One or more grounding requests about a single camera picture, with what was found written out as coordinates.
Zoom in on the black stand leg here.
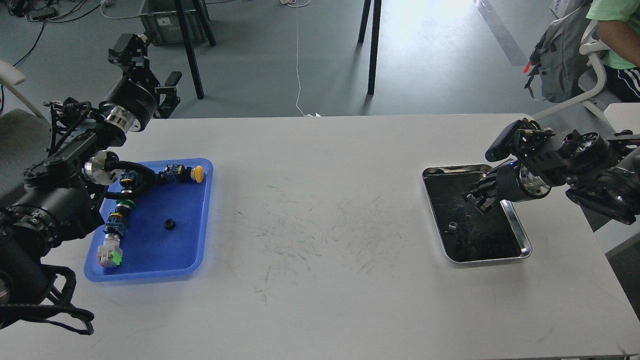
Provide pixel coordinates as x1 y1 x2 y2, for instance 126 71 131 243
173 0 217 100

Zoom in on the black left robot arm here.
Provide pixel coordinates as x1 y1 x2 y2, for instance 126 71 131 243
1 30 182 336

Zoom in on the black switch block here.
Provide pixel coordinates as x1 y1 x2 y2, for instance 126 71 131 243
119 170 144 194

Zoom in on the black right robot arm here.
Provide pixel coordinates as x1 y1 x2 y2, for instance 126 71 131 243
461 118 640 225

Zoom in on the white chair frame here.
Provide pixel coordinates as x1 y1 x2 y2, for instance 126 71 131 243
533 20 610 122

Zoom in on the grey plastic crate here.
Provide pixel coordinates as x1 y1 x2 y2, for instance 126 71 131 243
138 0 208 46

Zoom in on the grey backpack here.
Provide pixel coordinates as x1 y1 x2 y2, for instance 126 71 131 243
524 0 592 103

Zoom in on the black table leg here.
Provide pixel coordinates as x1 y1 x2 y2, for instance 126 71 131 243
357 0 383 97

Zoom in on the blue plastic tray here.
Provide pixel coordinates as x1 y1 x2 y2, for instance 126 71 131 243
84 158 214 282

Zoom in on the grey office chair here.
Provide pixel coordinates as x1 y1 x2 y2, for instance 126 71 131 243
0 60 50 166

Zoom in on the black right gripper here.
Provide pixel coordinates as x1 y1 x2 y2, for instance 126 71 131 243
466 162 551 215

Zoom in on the silver metal tray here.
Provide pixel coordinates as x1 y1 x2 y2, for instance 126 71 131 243
422 164 533 266

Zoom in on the white cable on floor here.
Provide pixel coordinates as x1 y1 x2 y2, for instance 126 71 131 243
279 0 321 118

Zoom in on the red green button switch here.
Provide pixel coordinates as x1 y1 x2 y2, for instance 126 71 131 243
103 189 138 239

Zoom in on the yellow push button switch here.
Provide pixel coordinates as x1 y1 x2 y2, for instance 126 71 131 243
156 163 205 184

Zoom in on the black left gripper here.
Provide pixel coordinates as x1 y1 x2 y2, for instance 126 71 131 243
100 33 183 133

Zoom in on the person in green shirt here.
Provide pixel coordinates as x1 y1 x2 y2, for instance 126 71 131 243
586 0 640 103

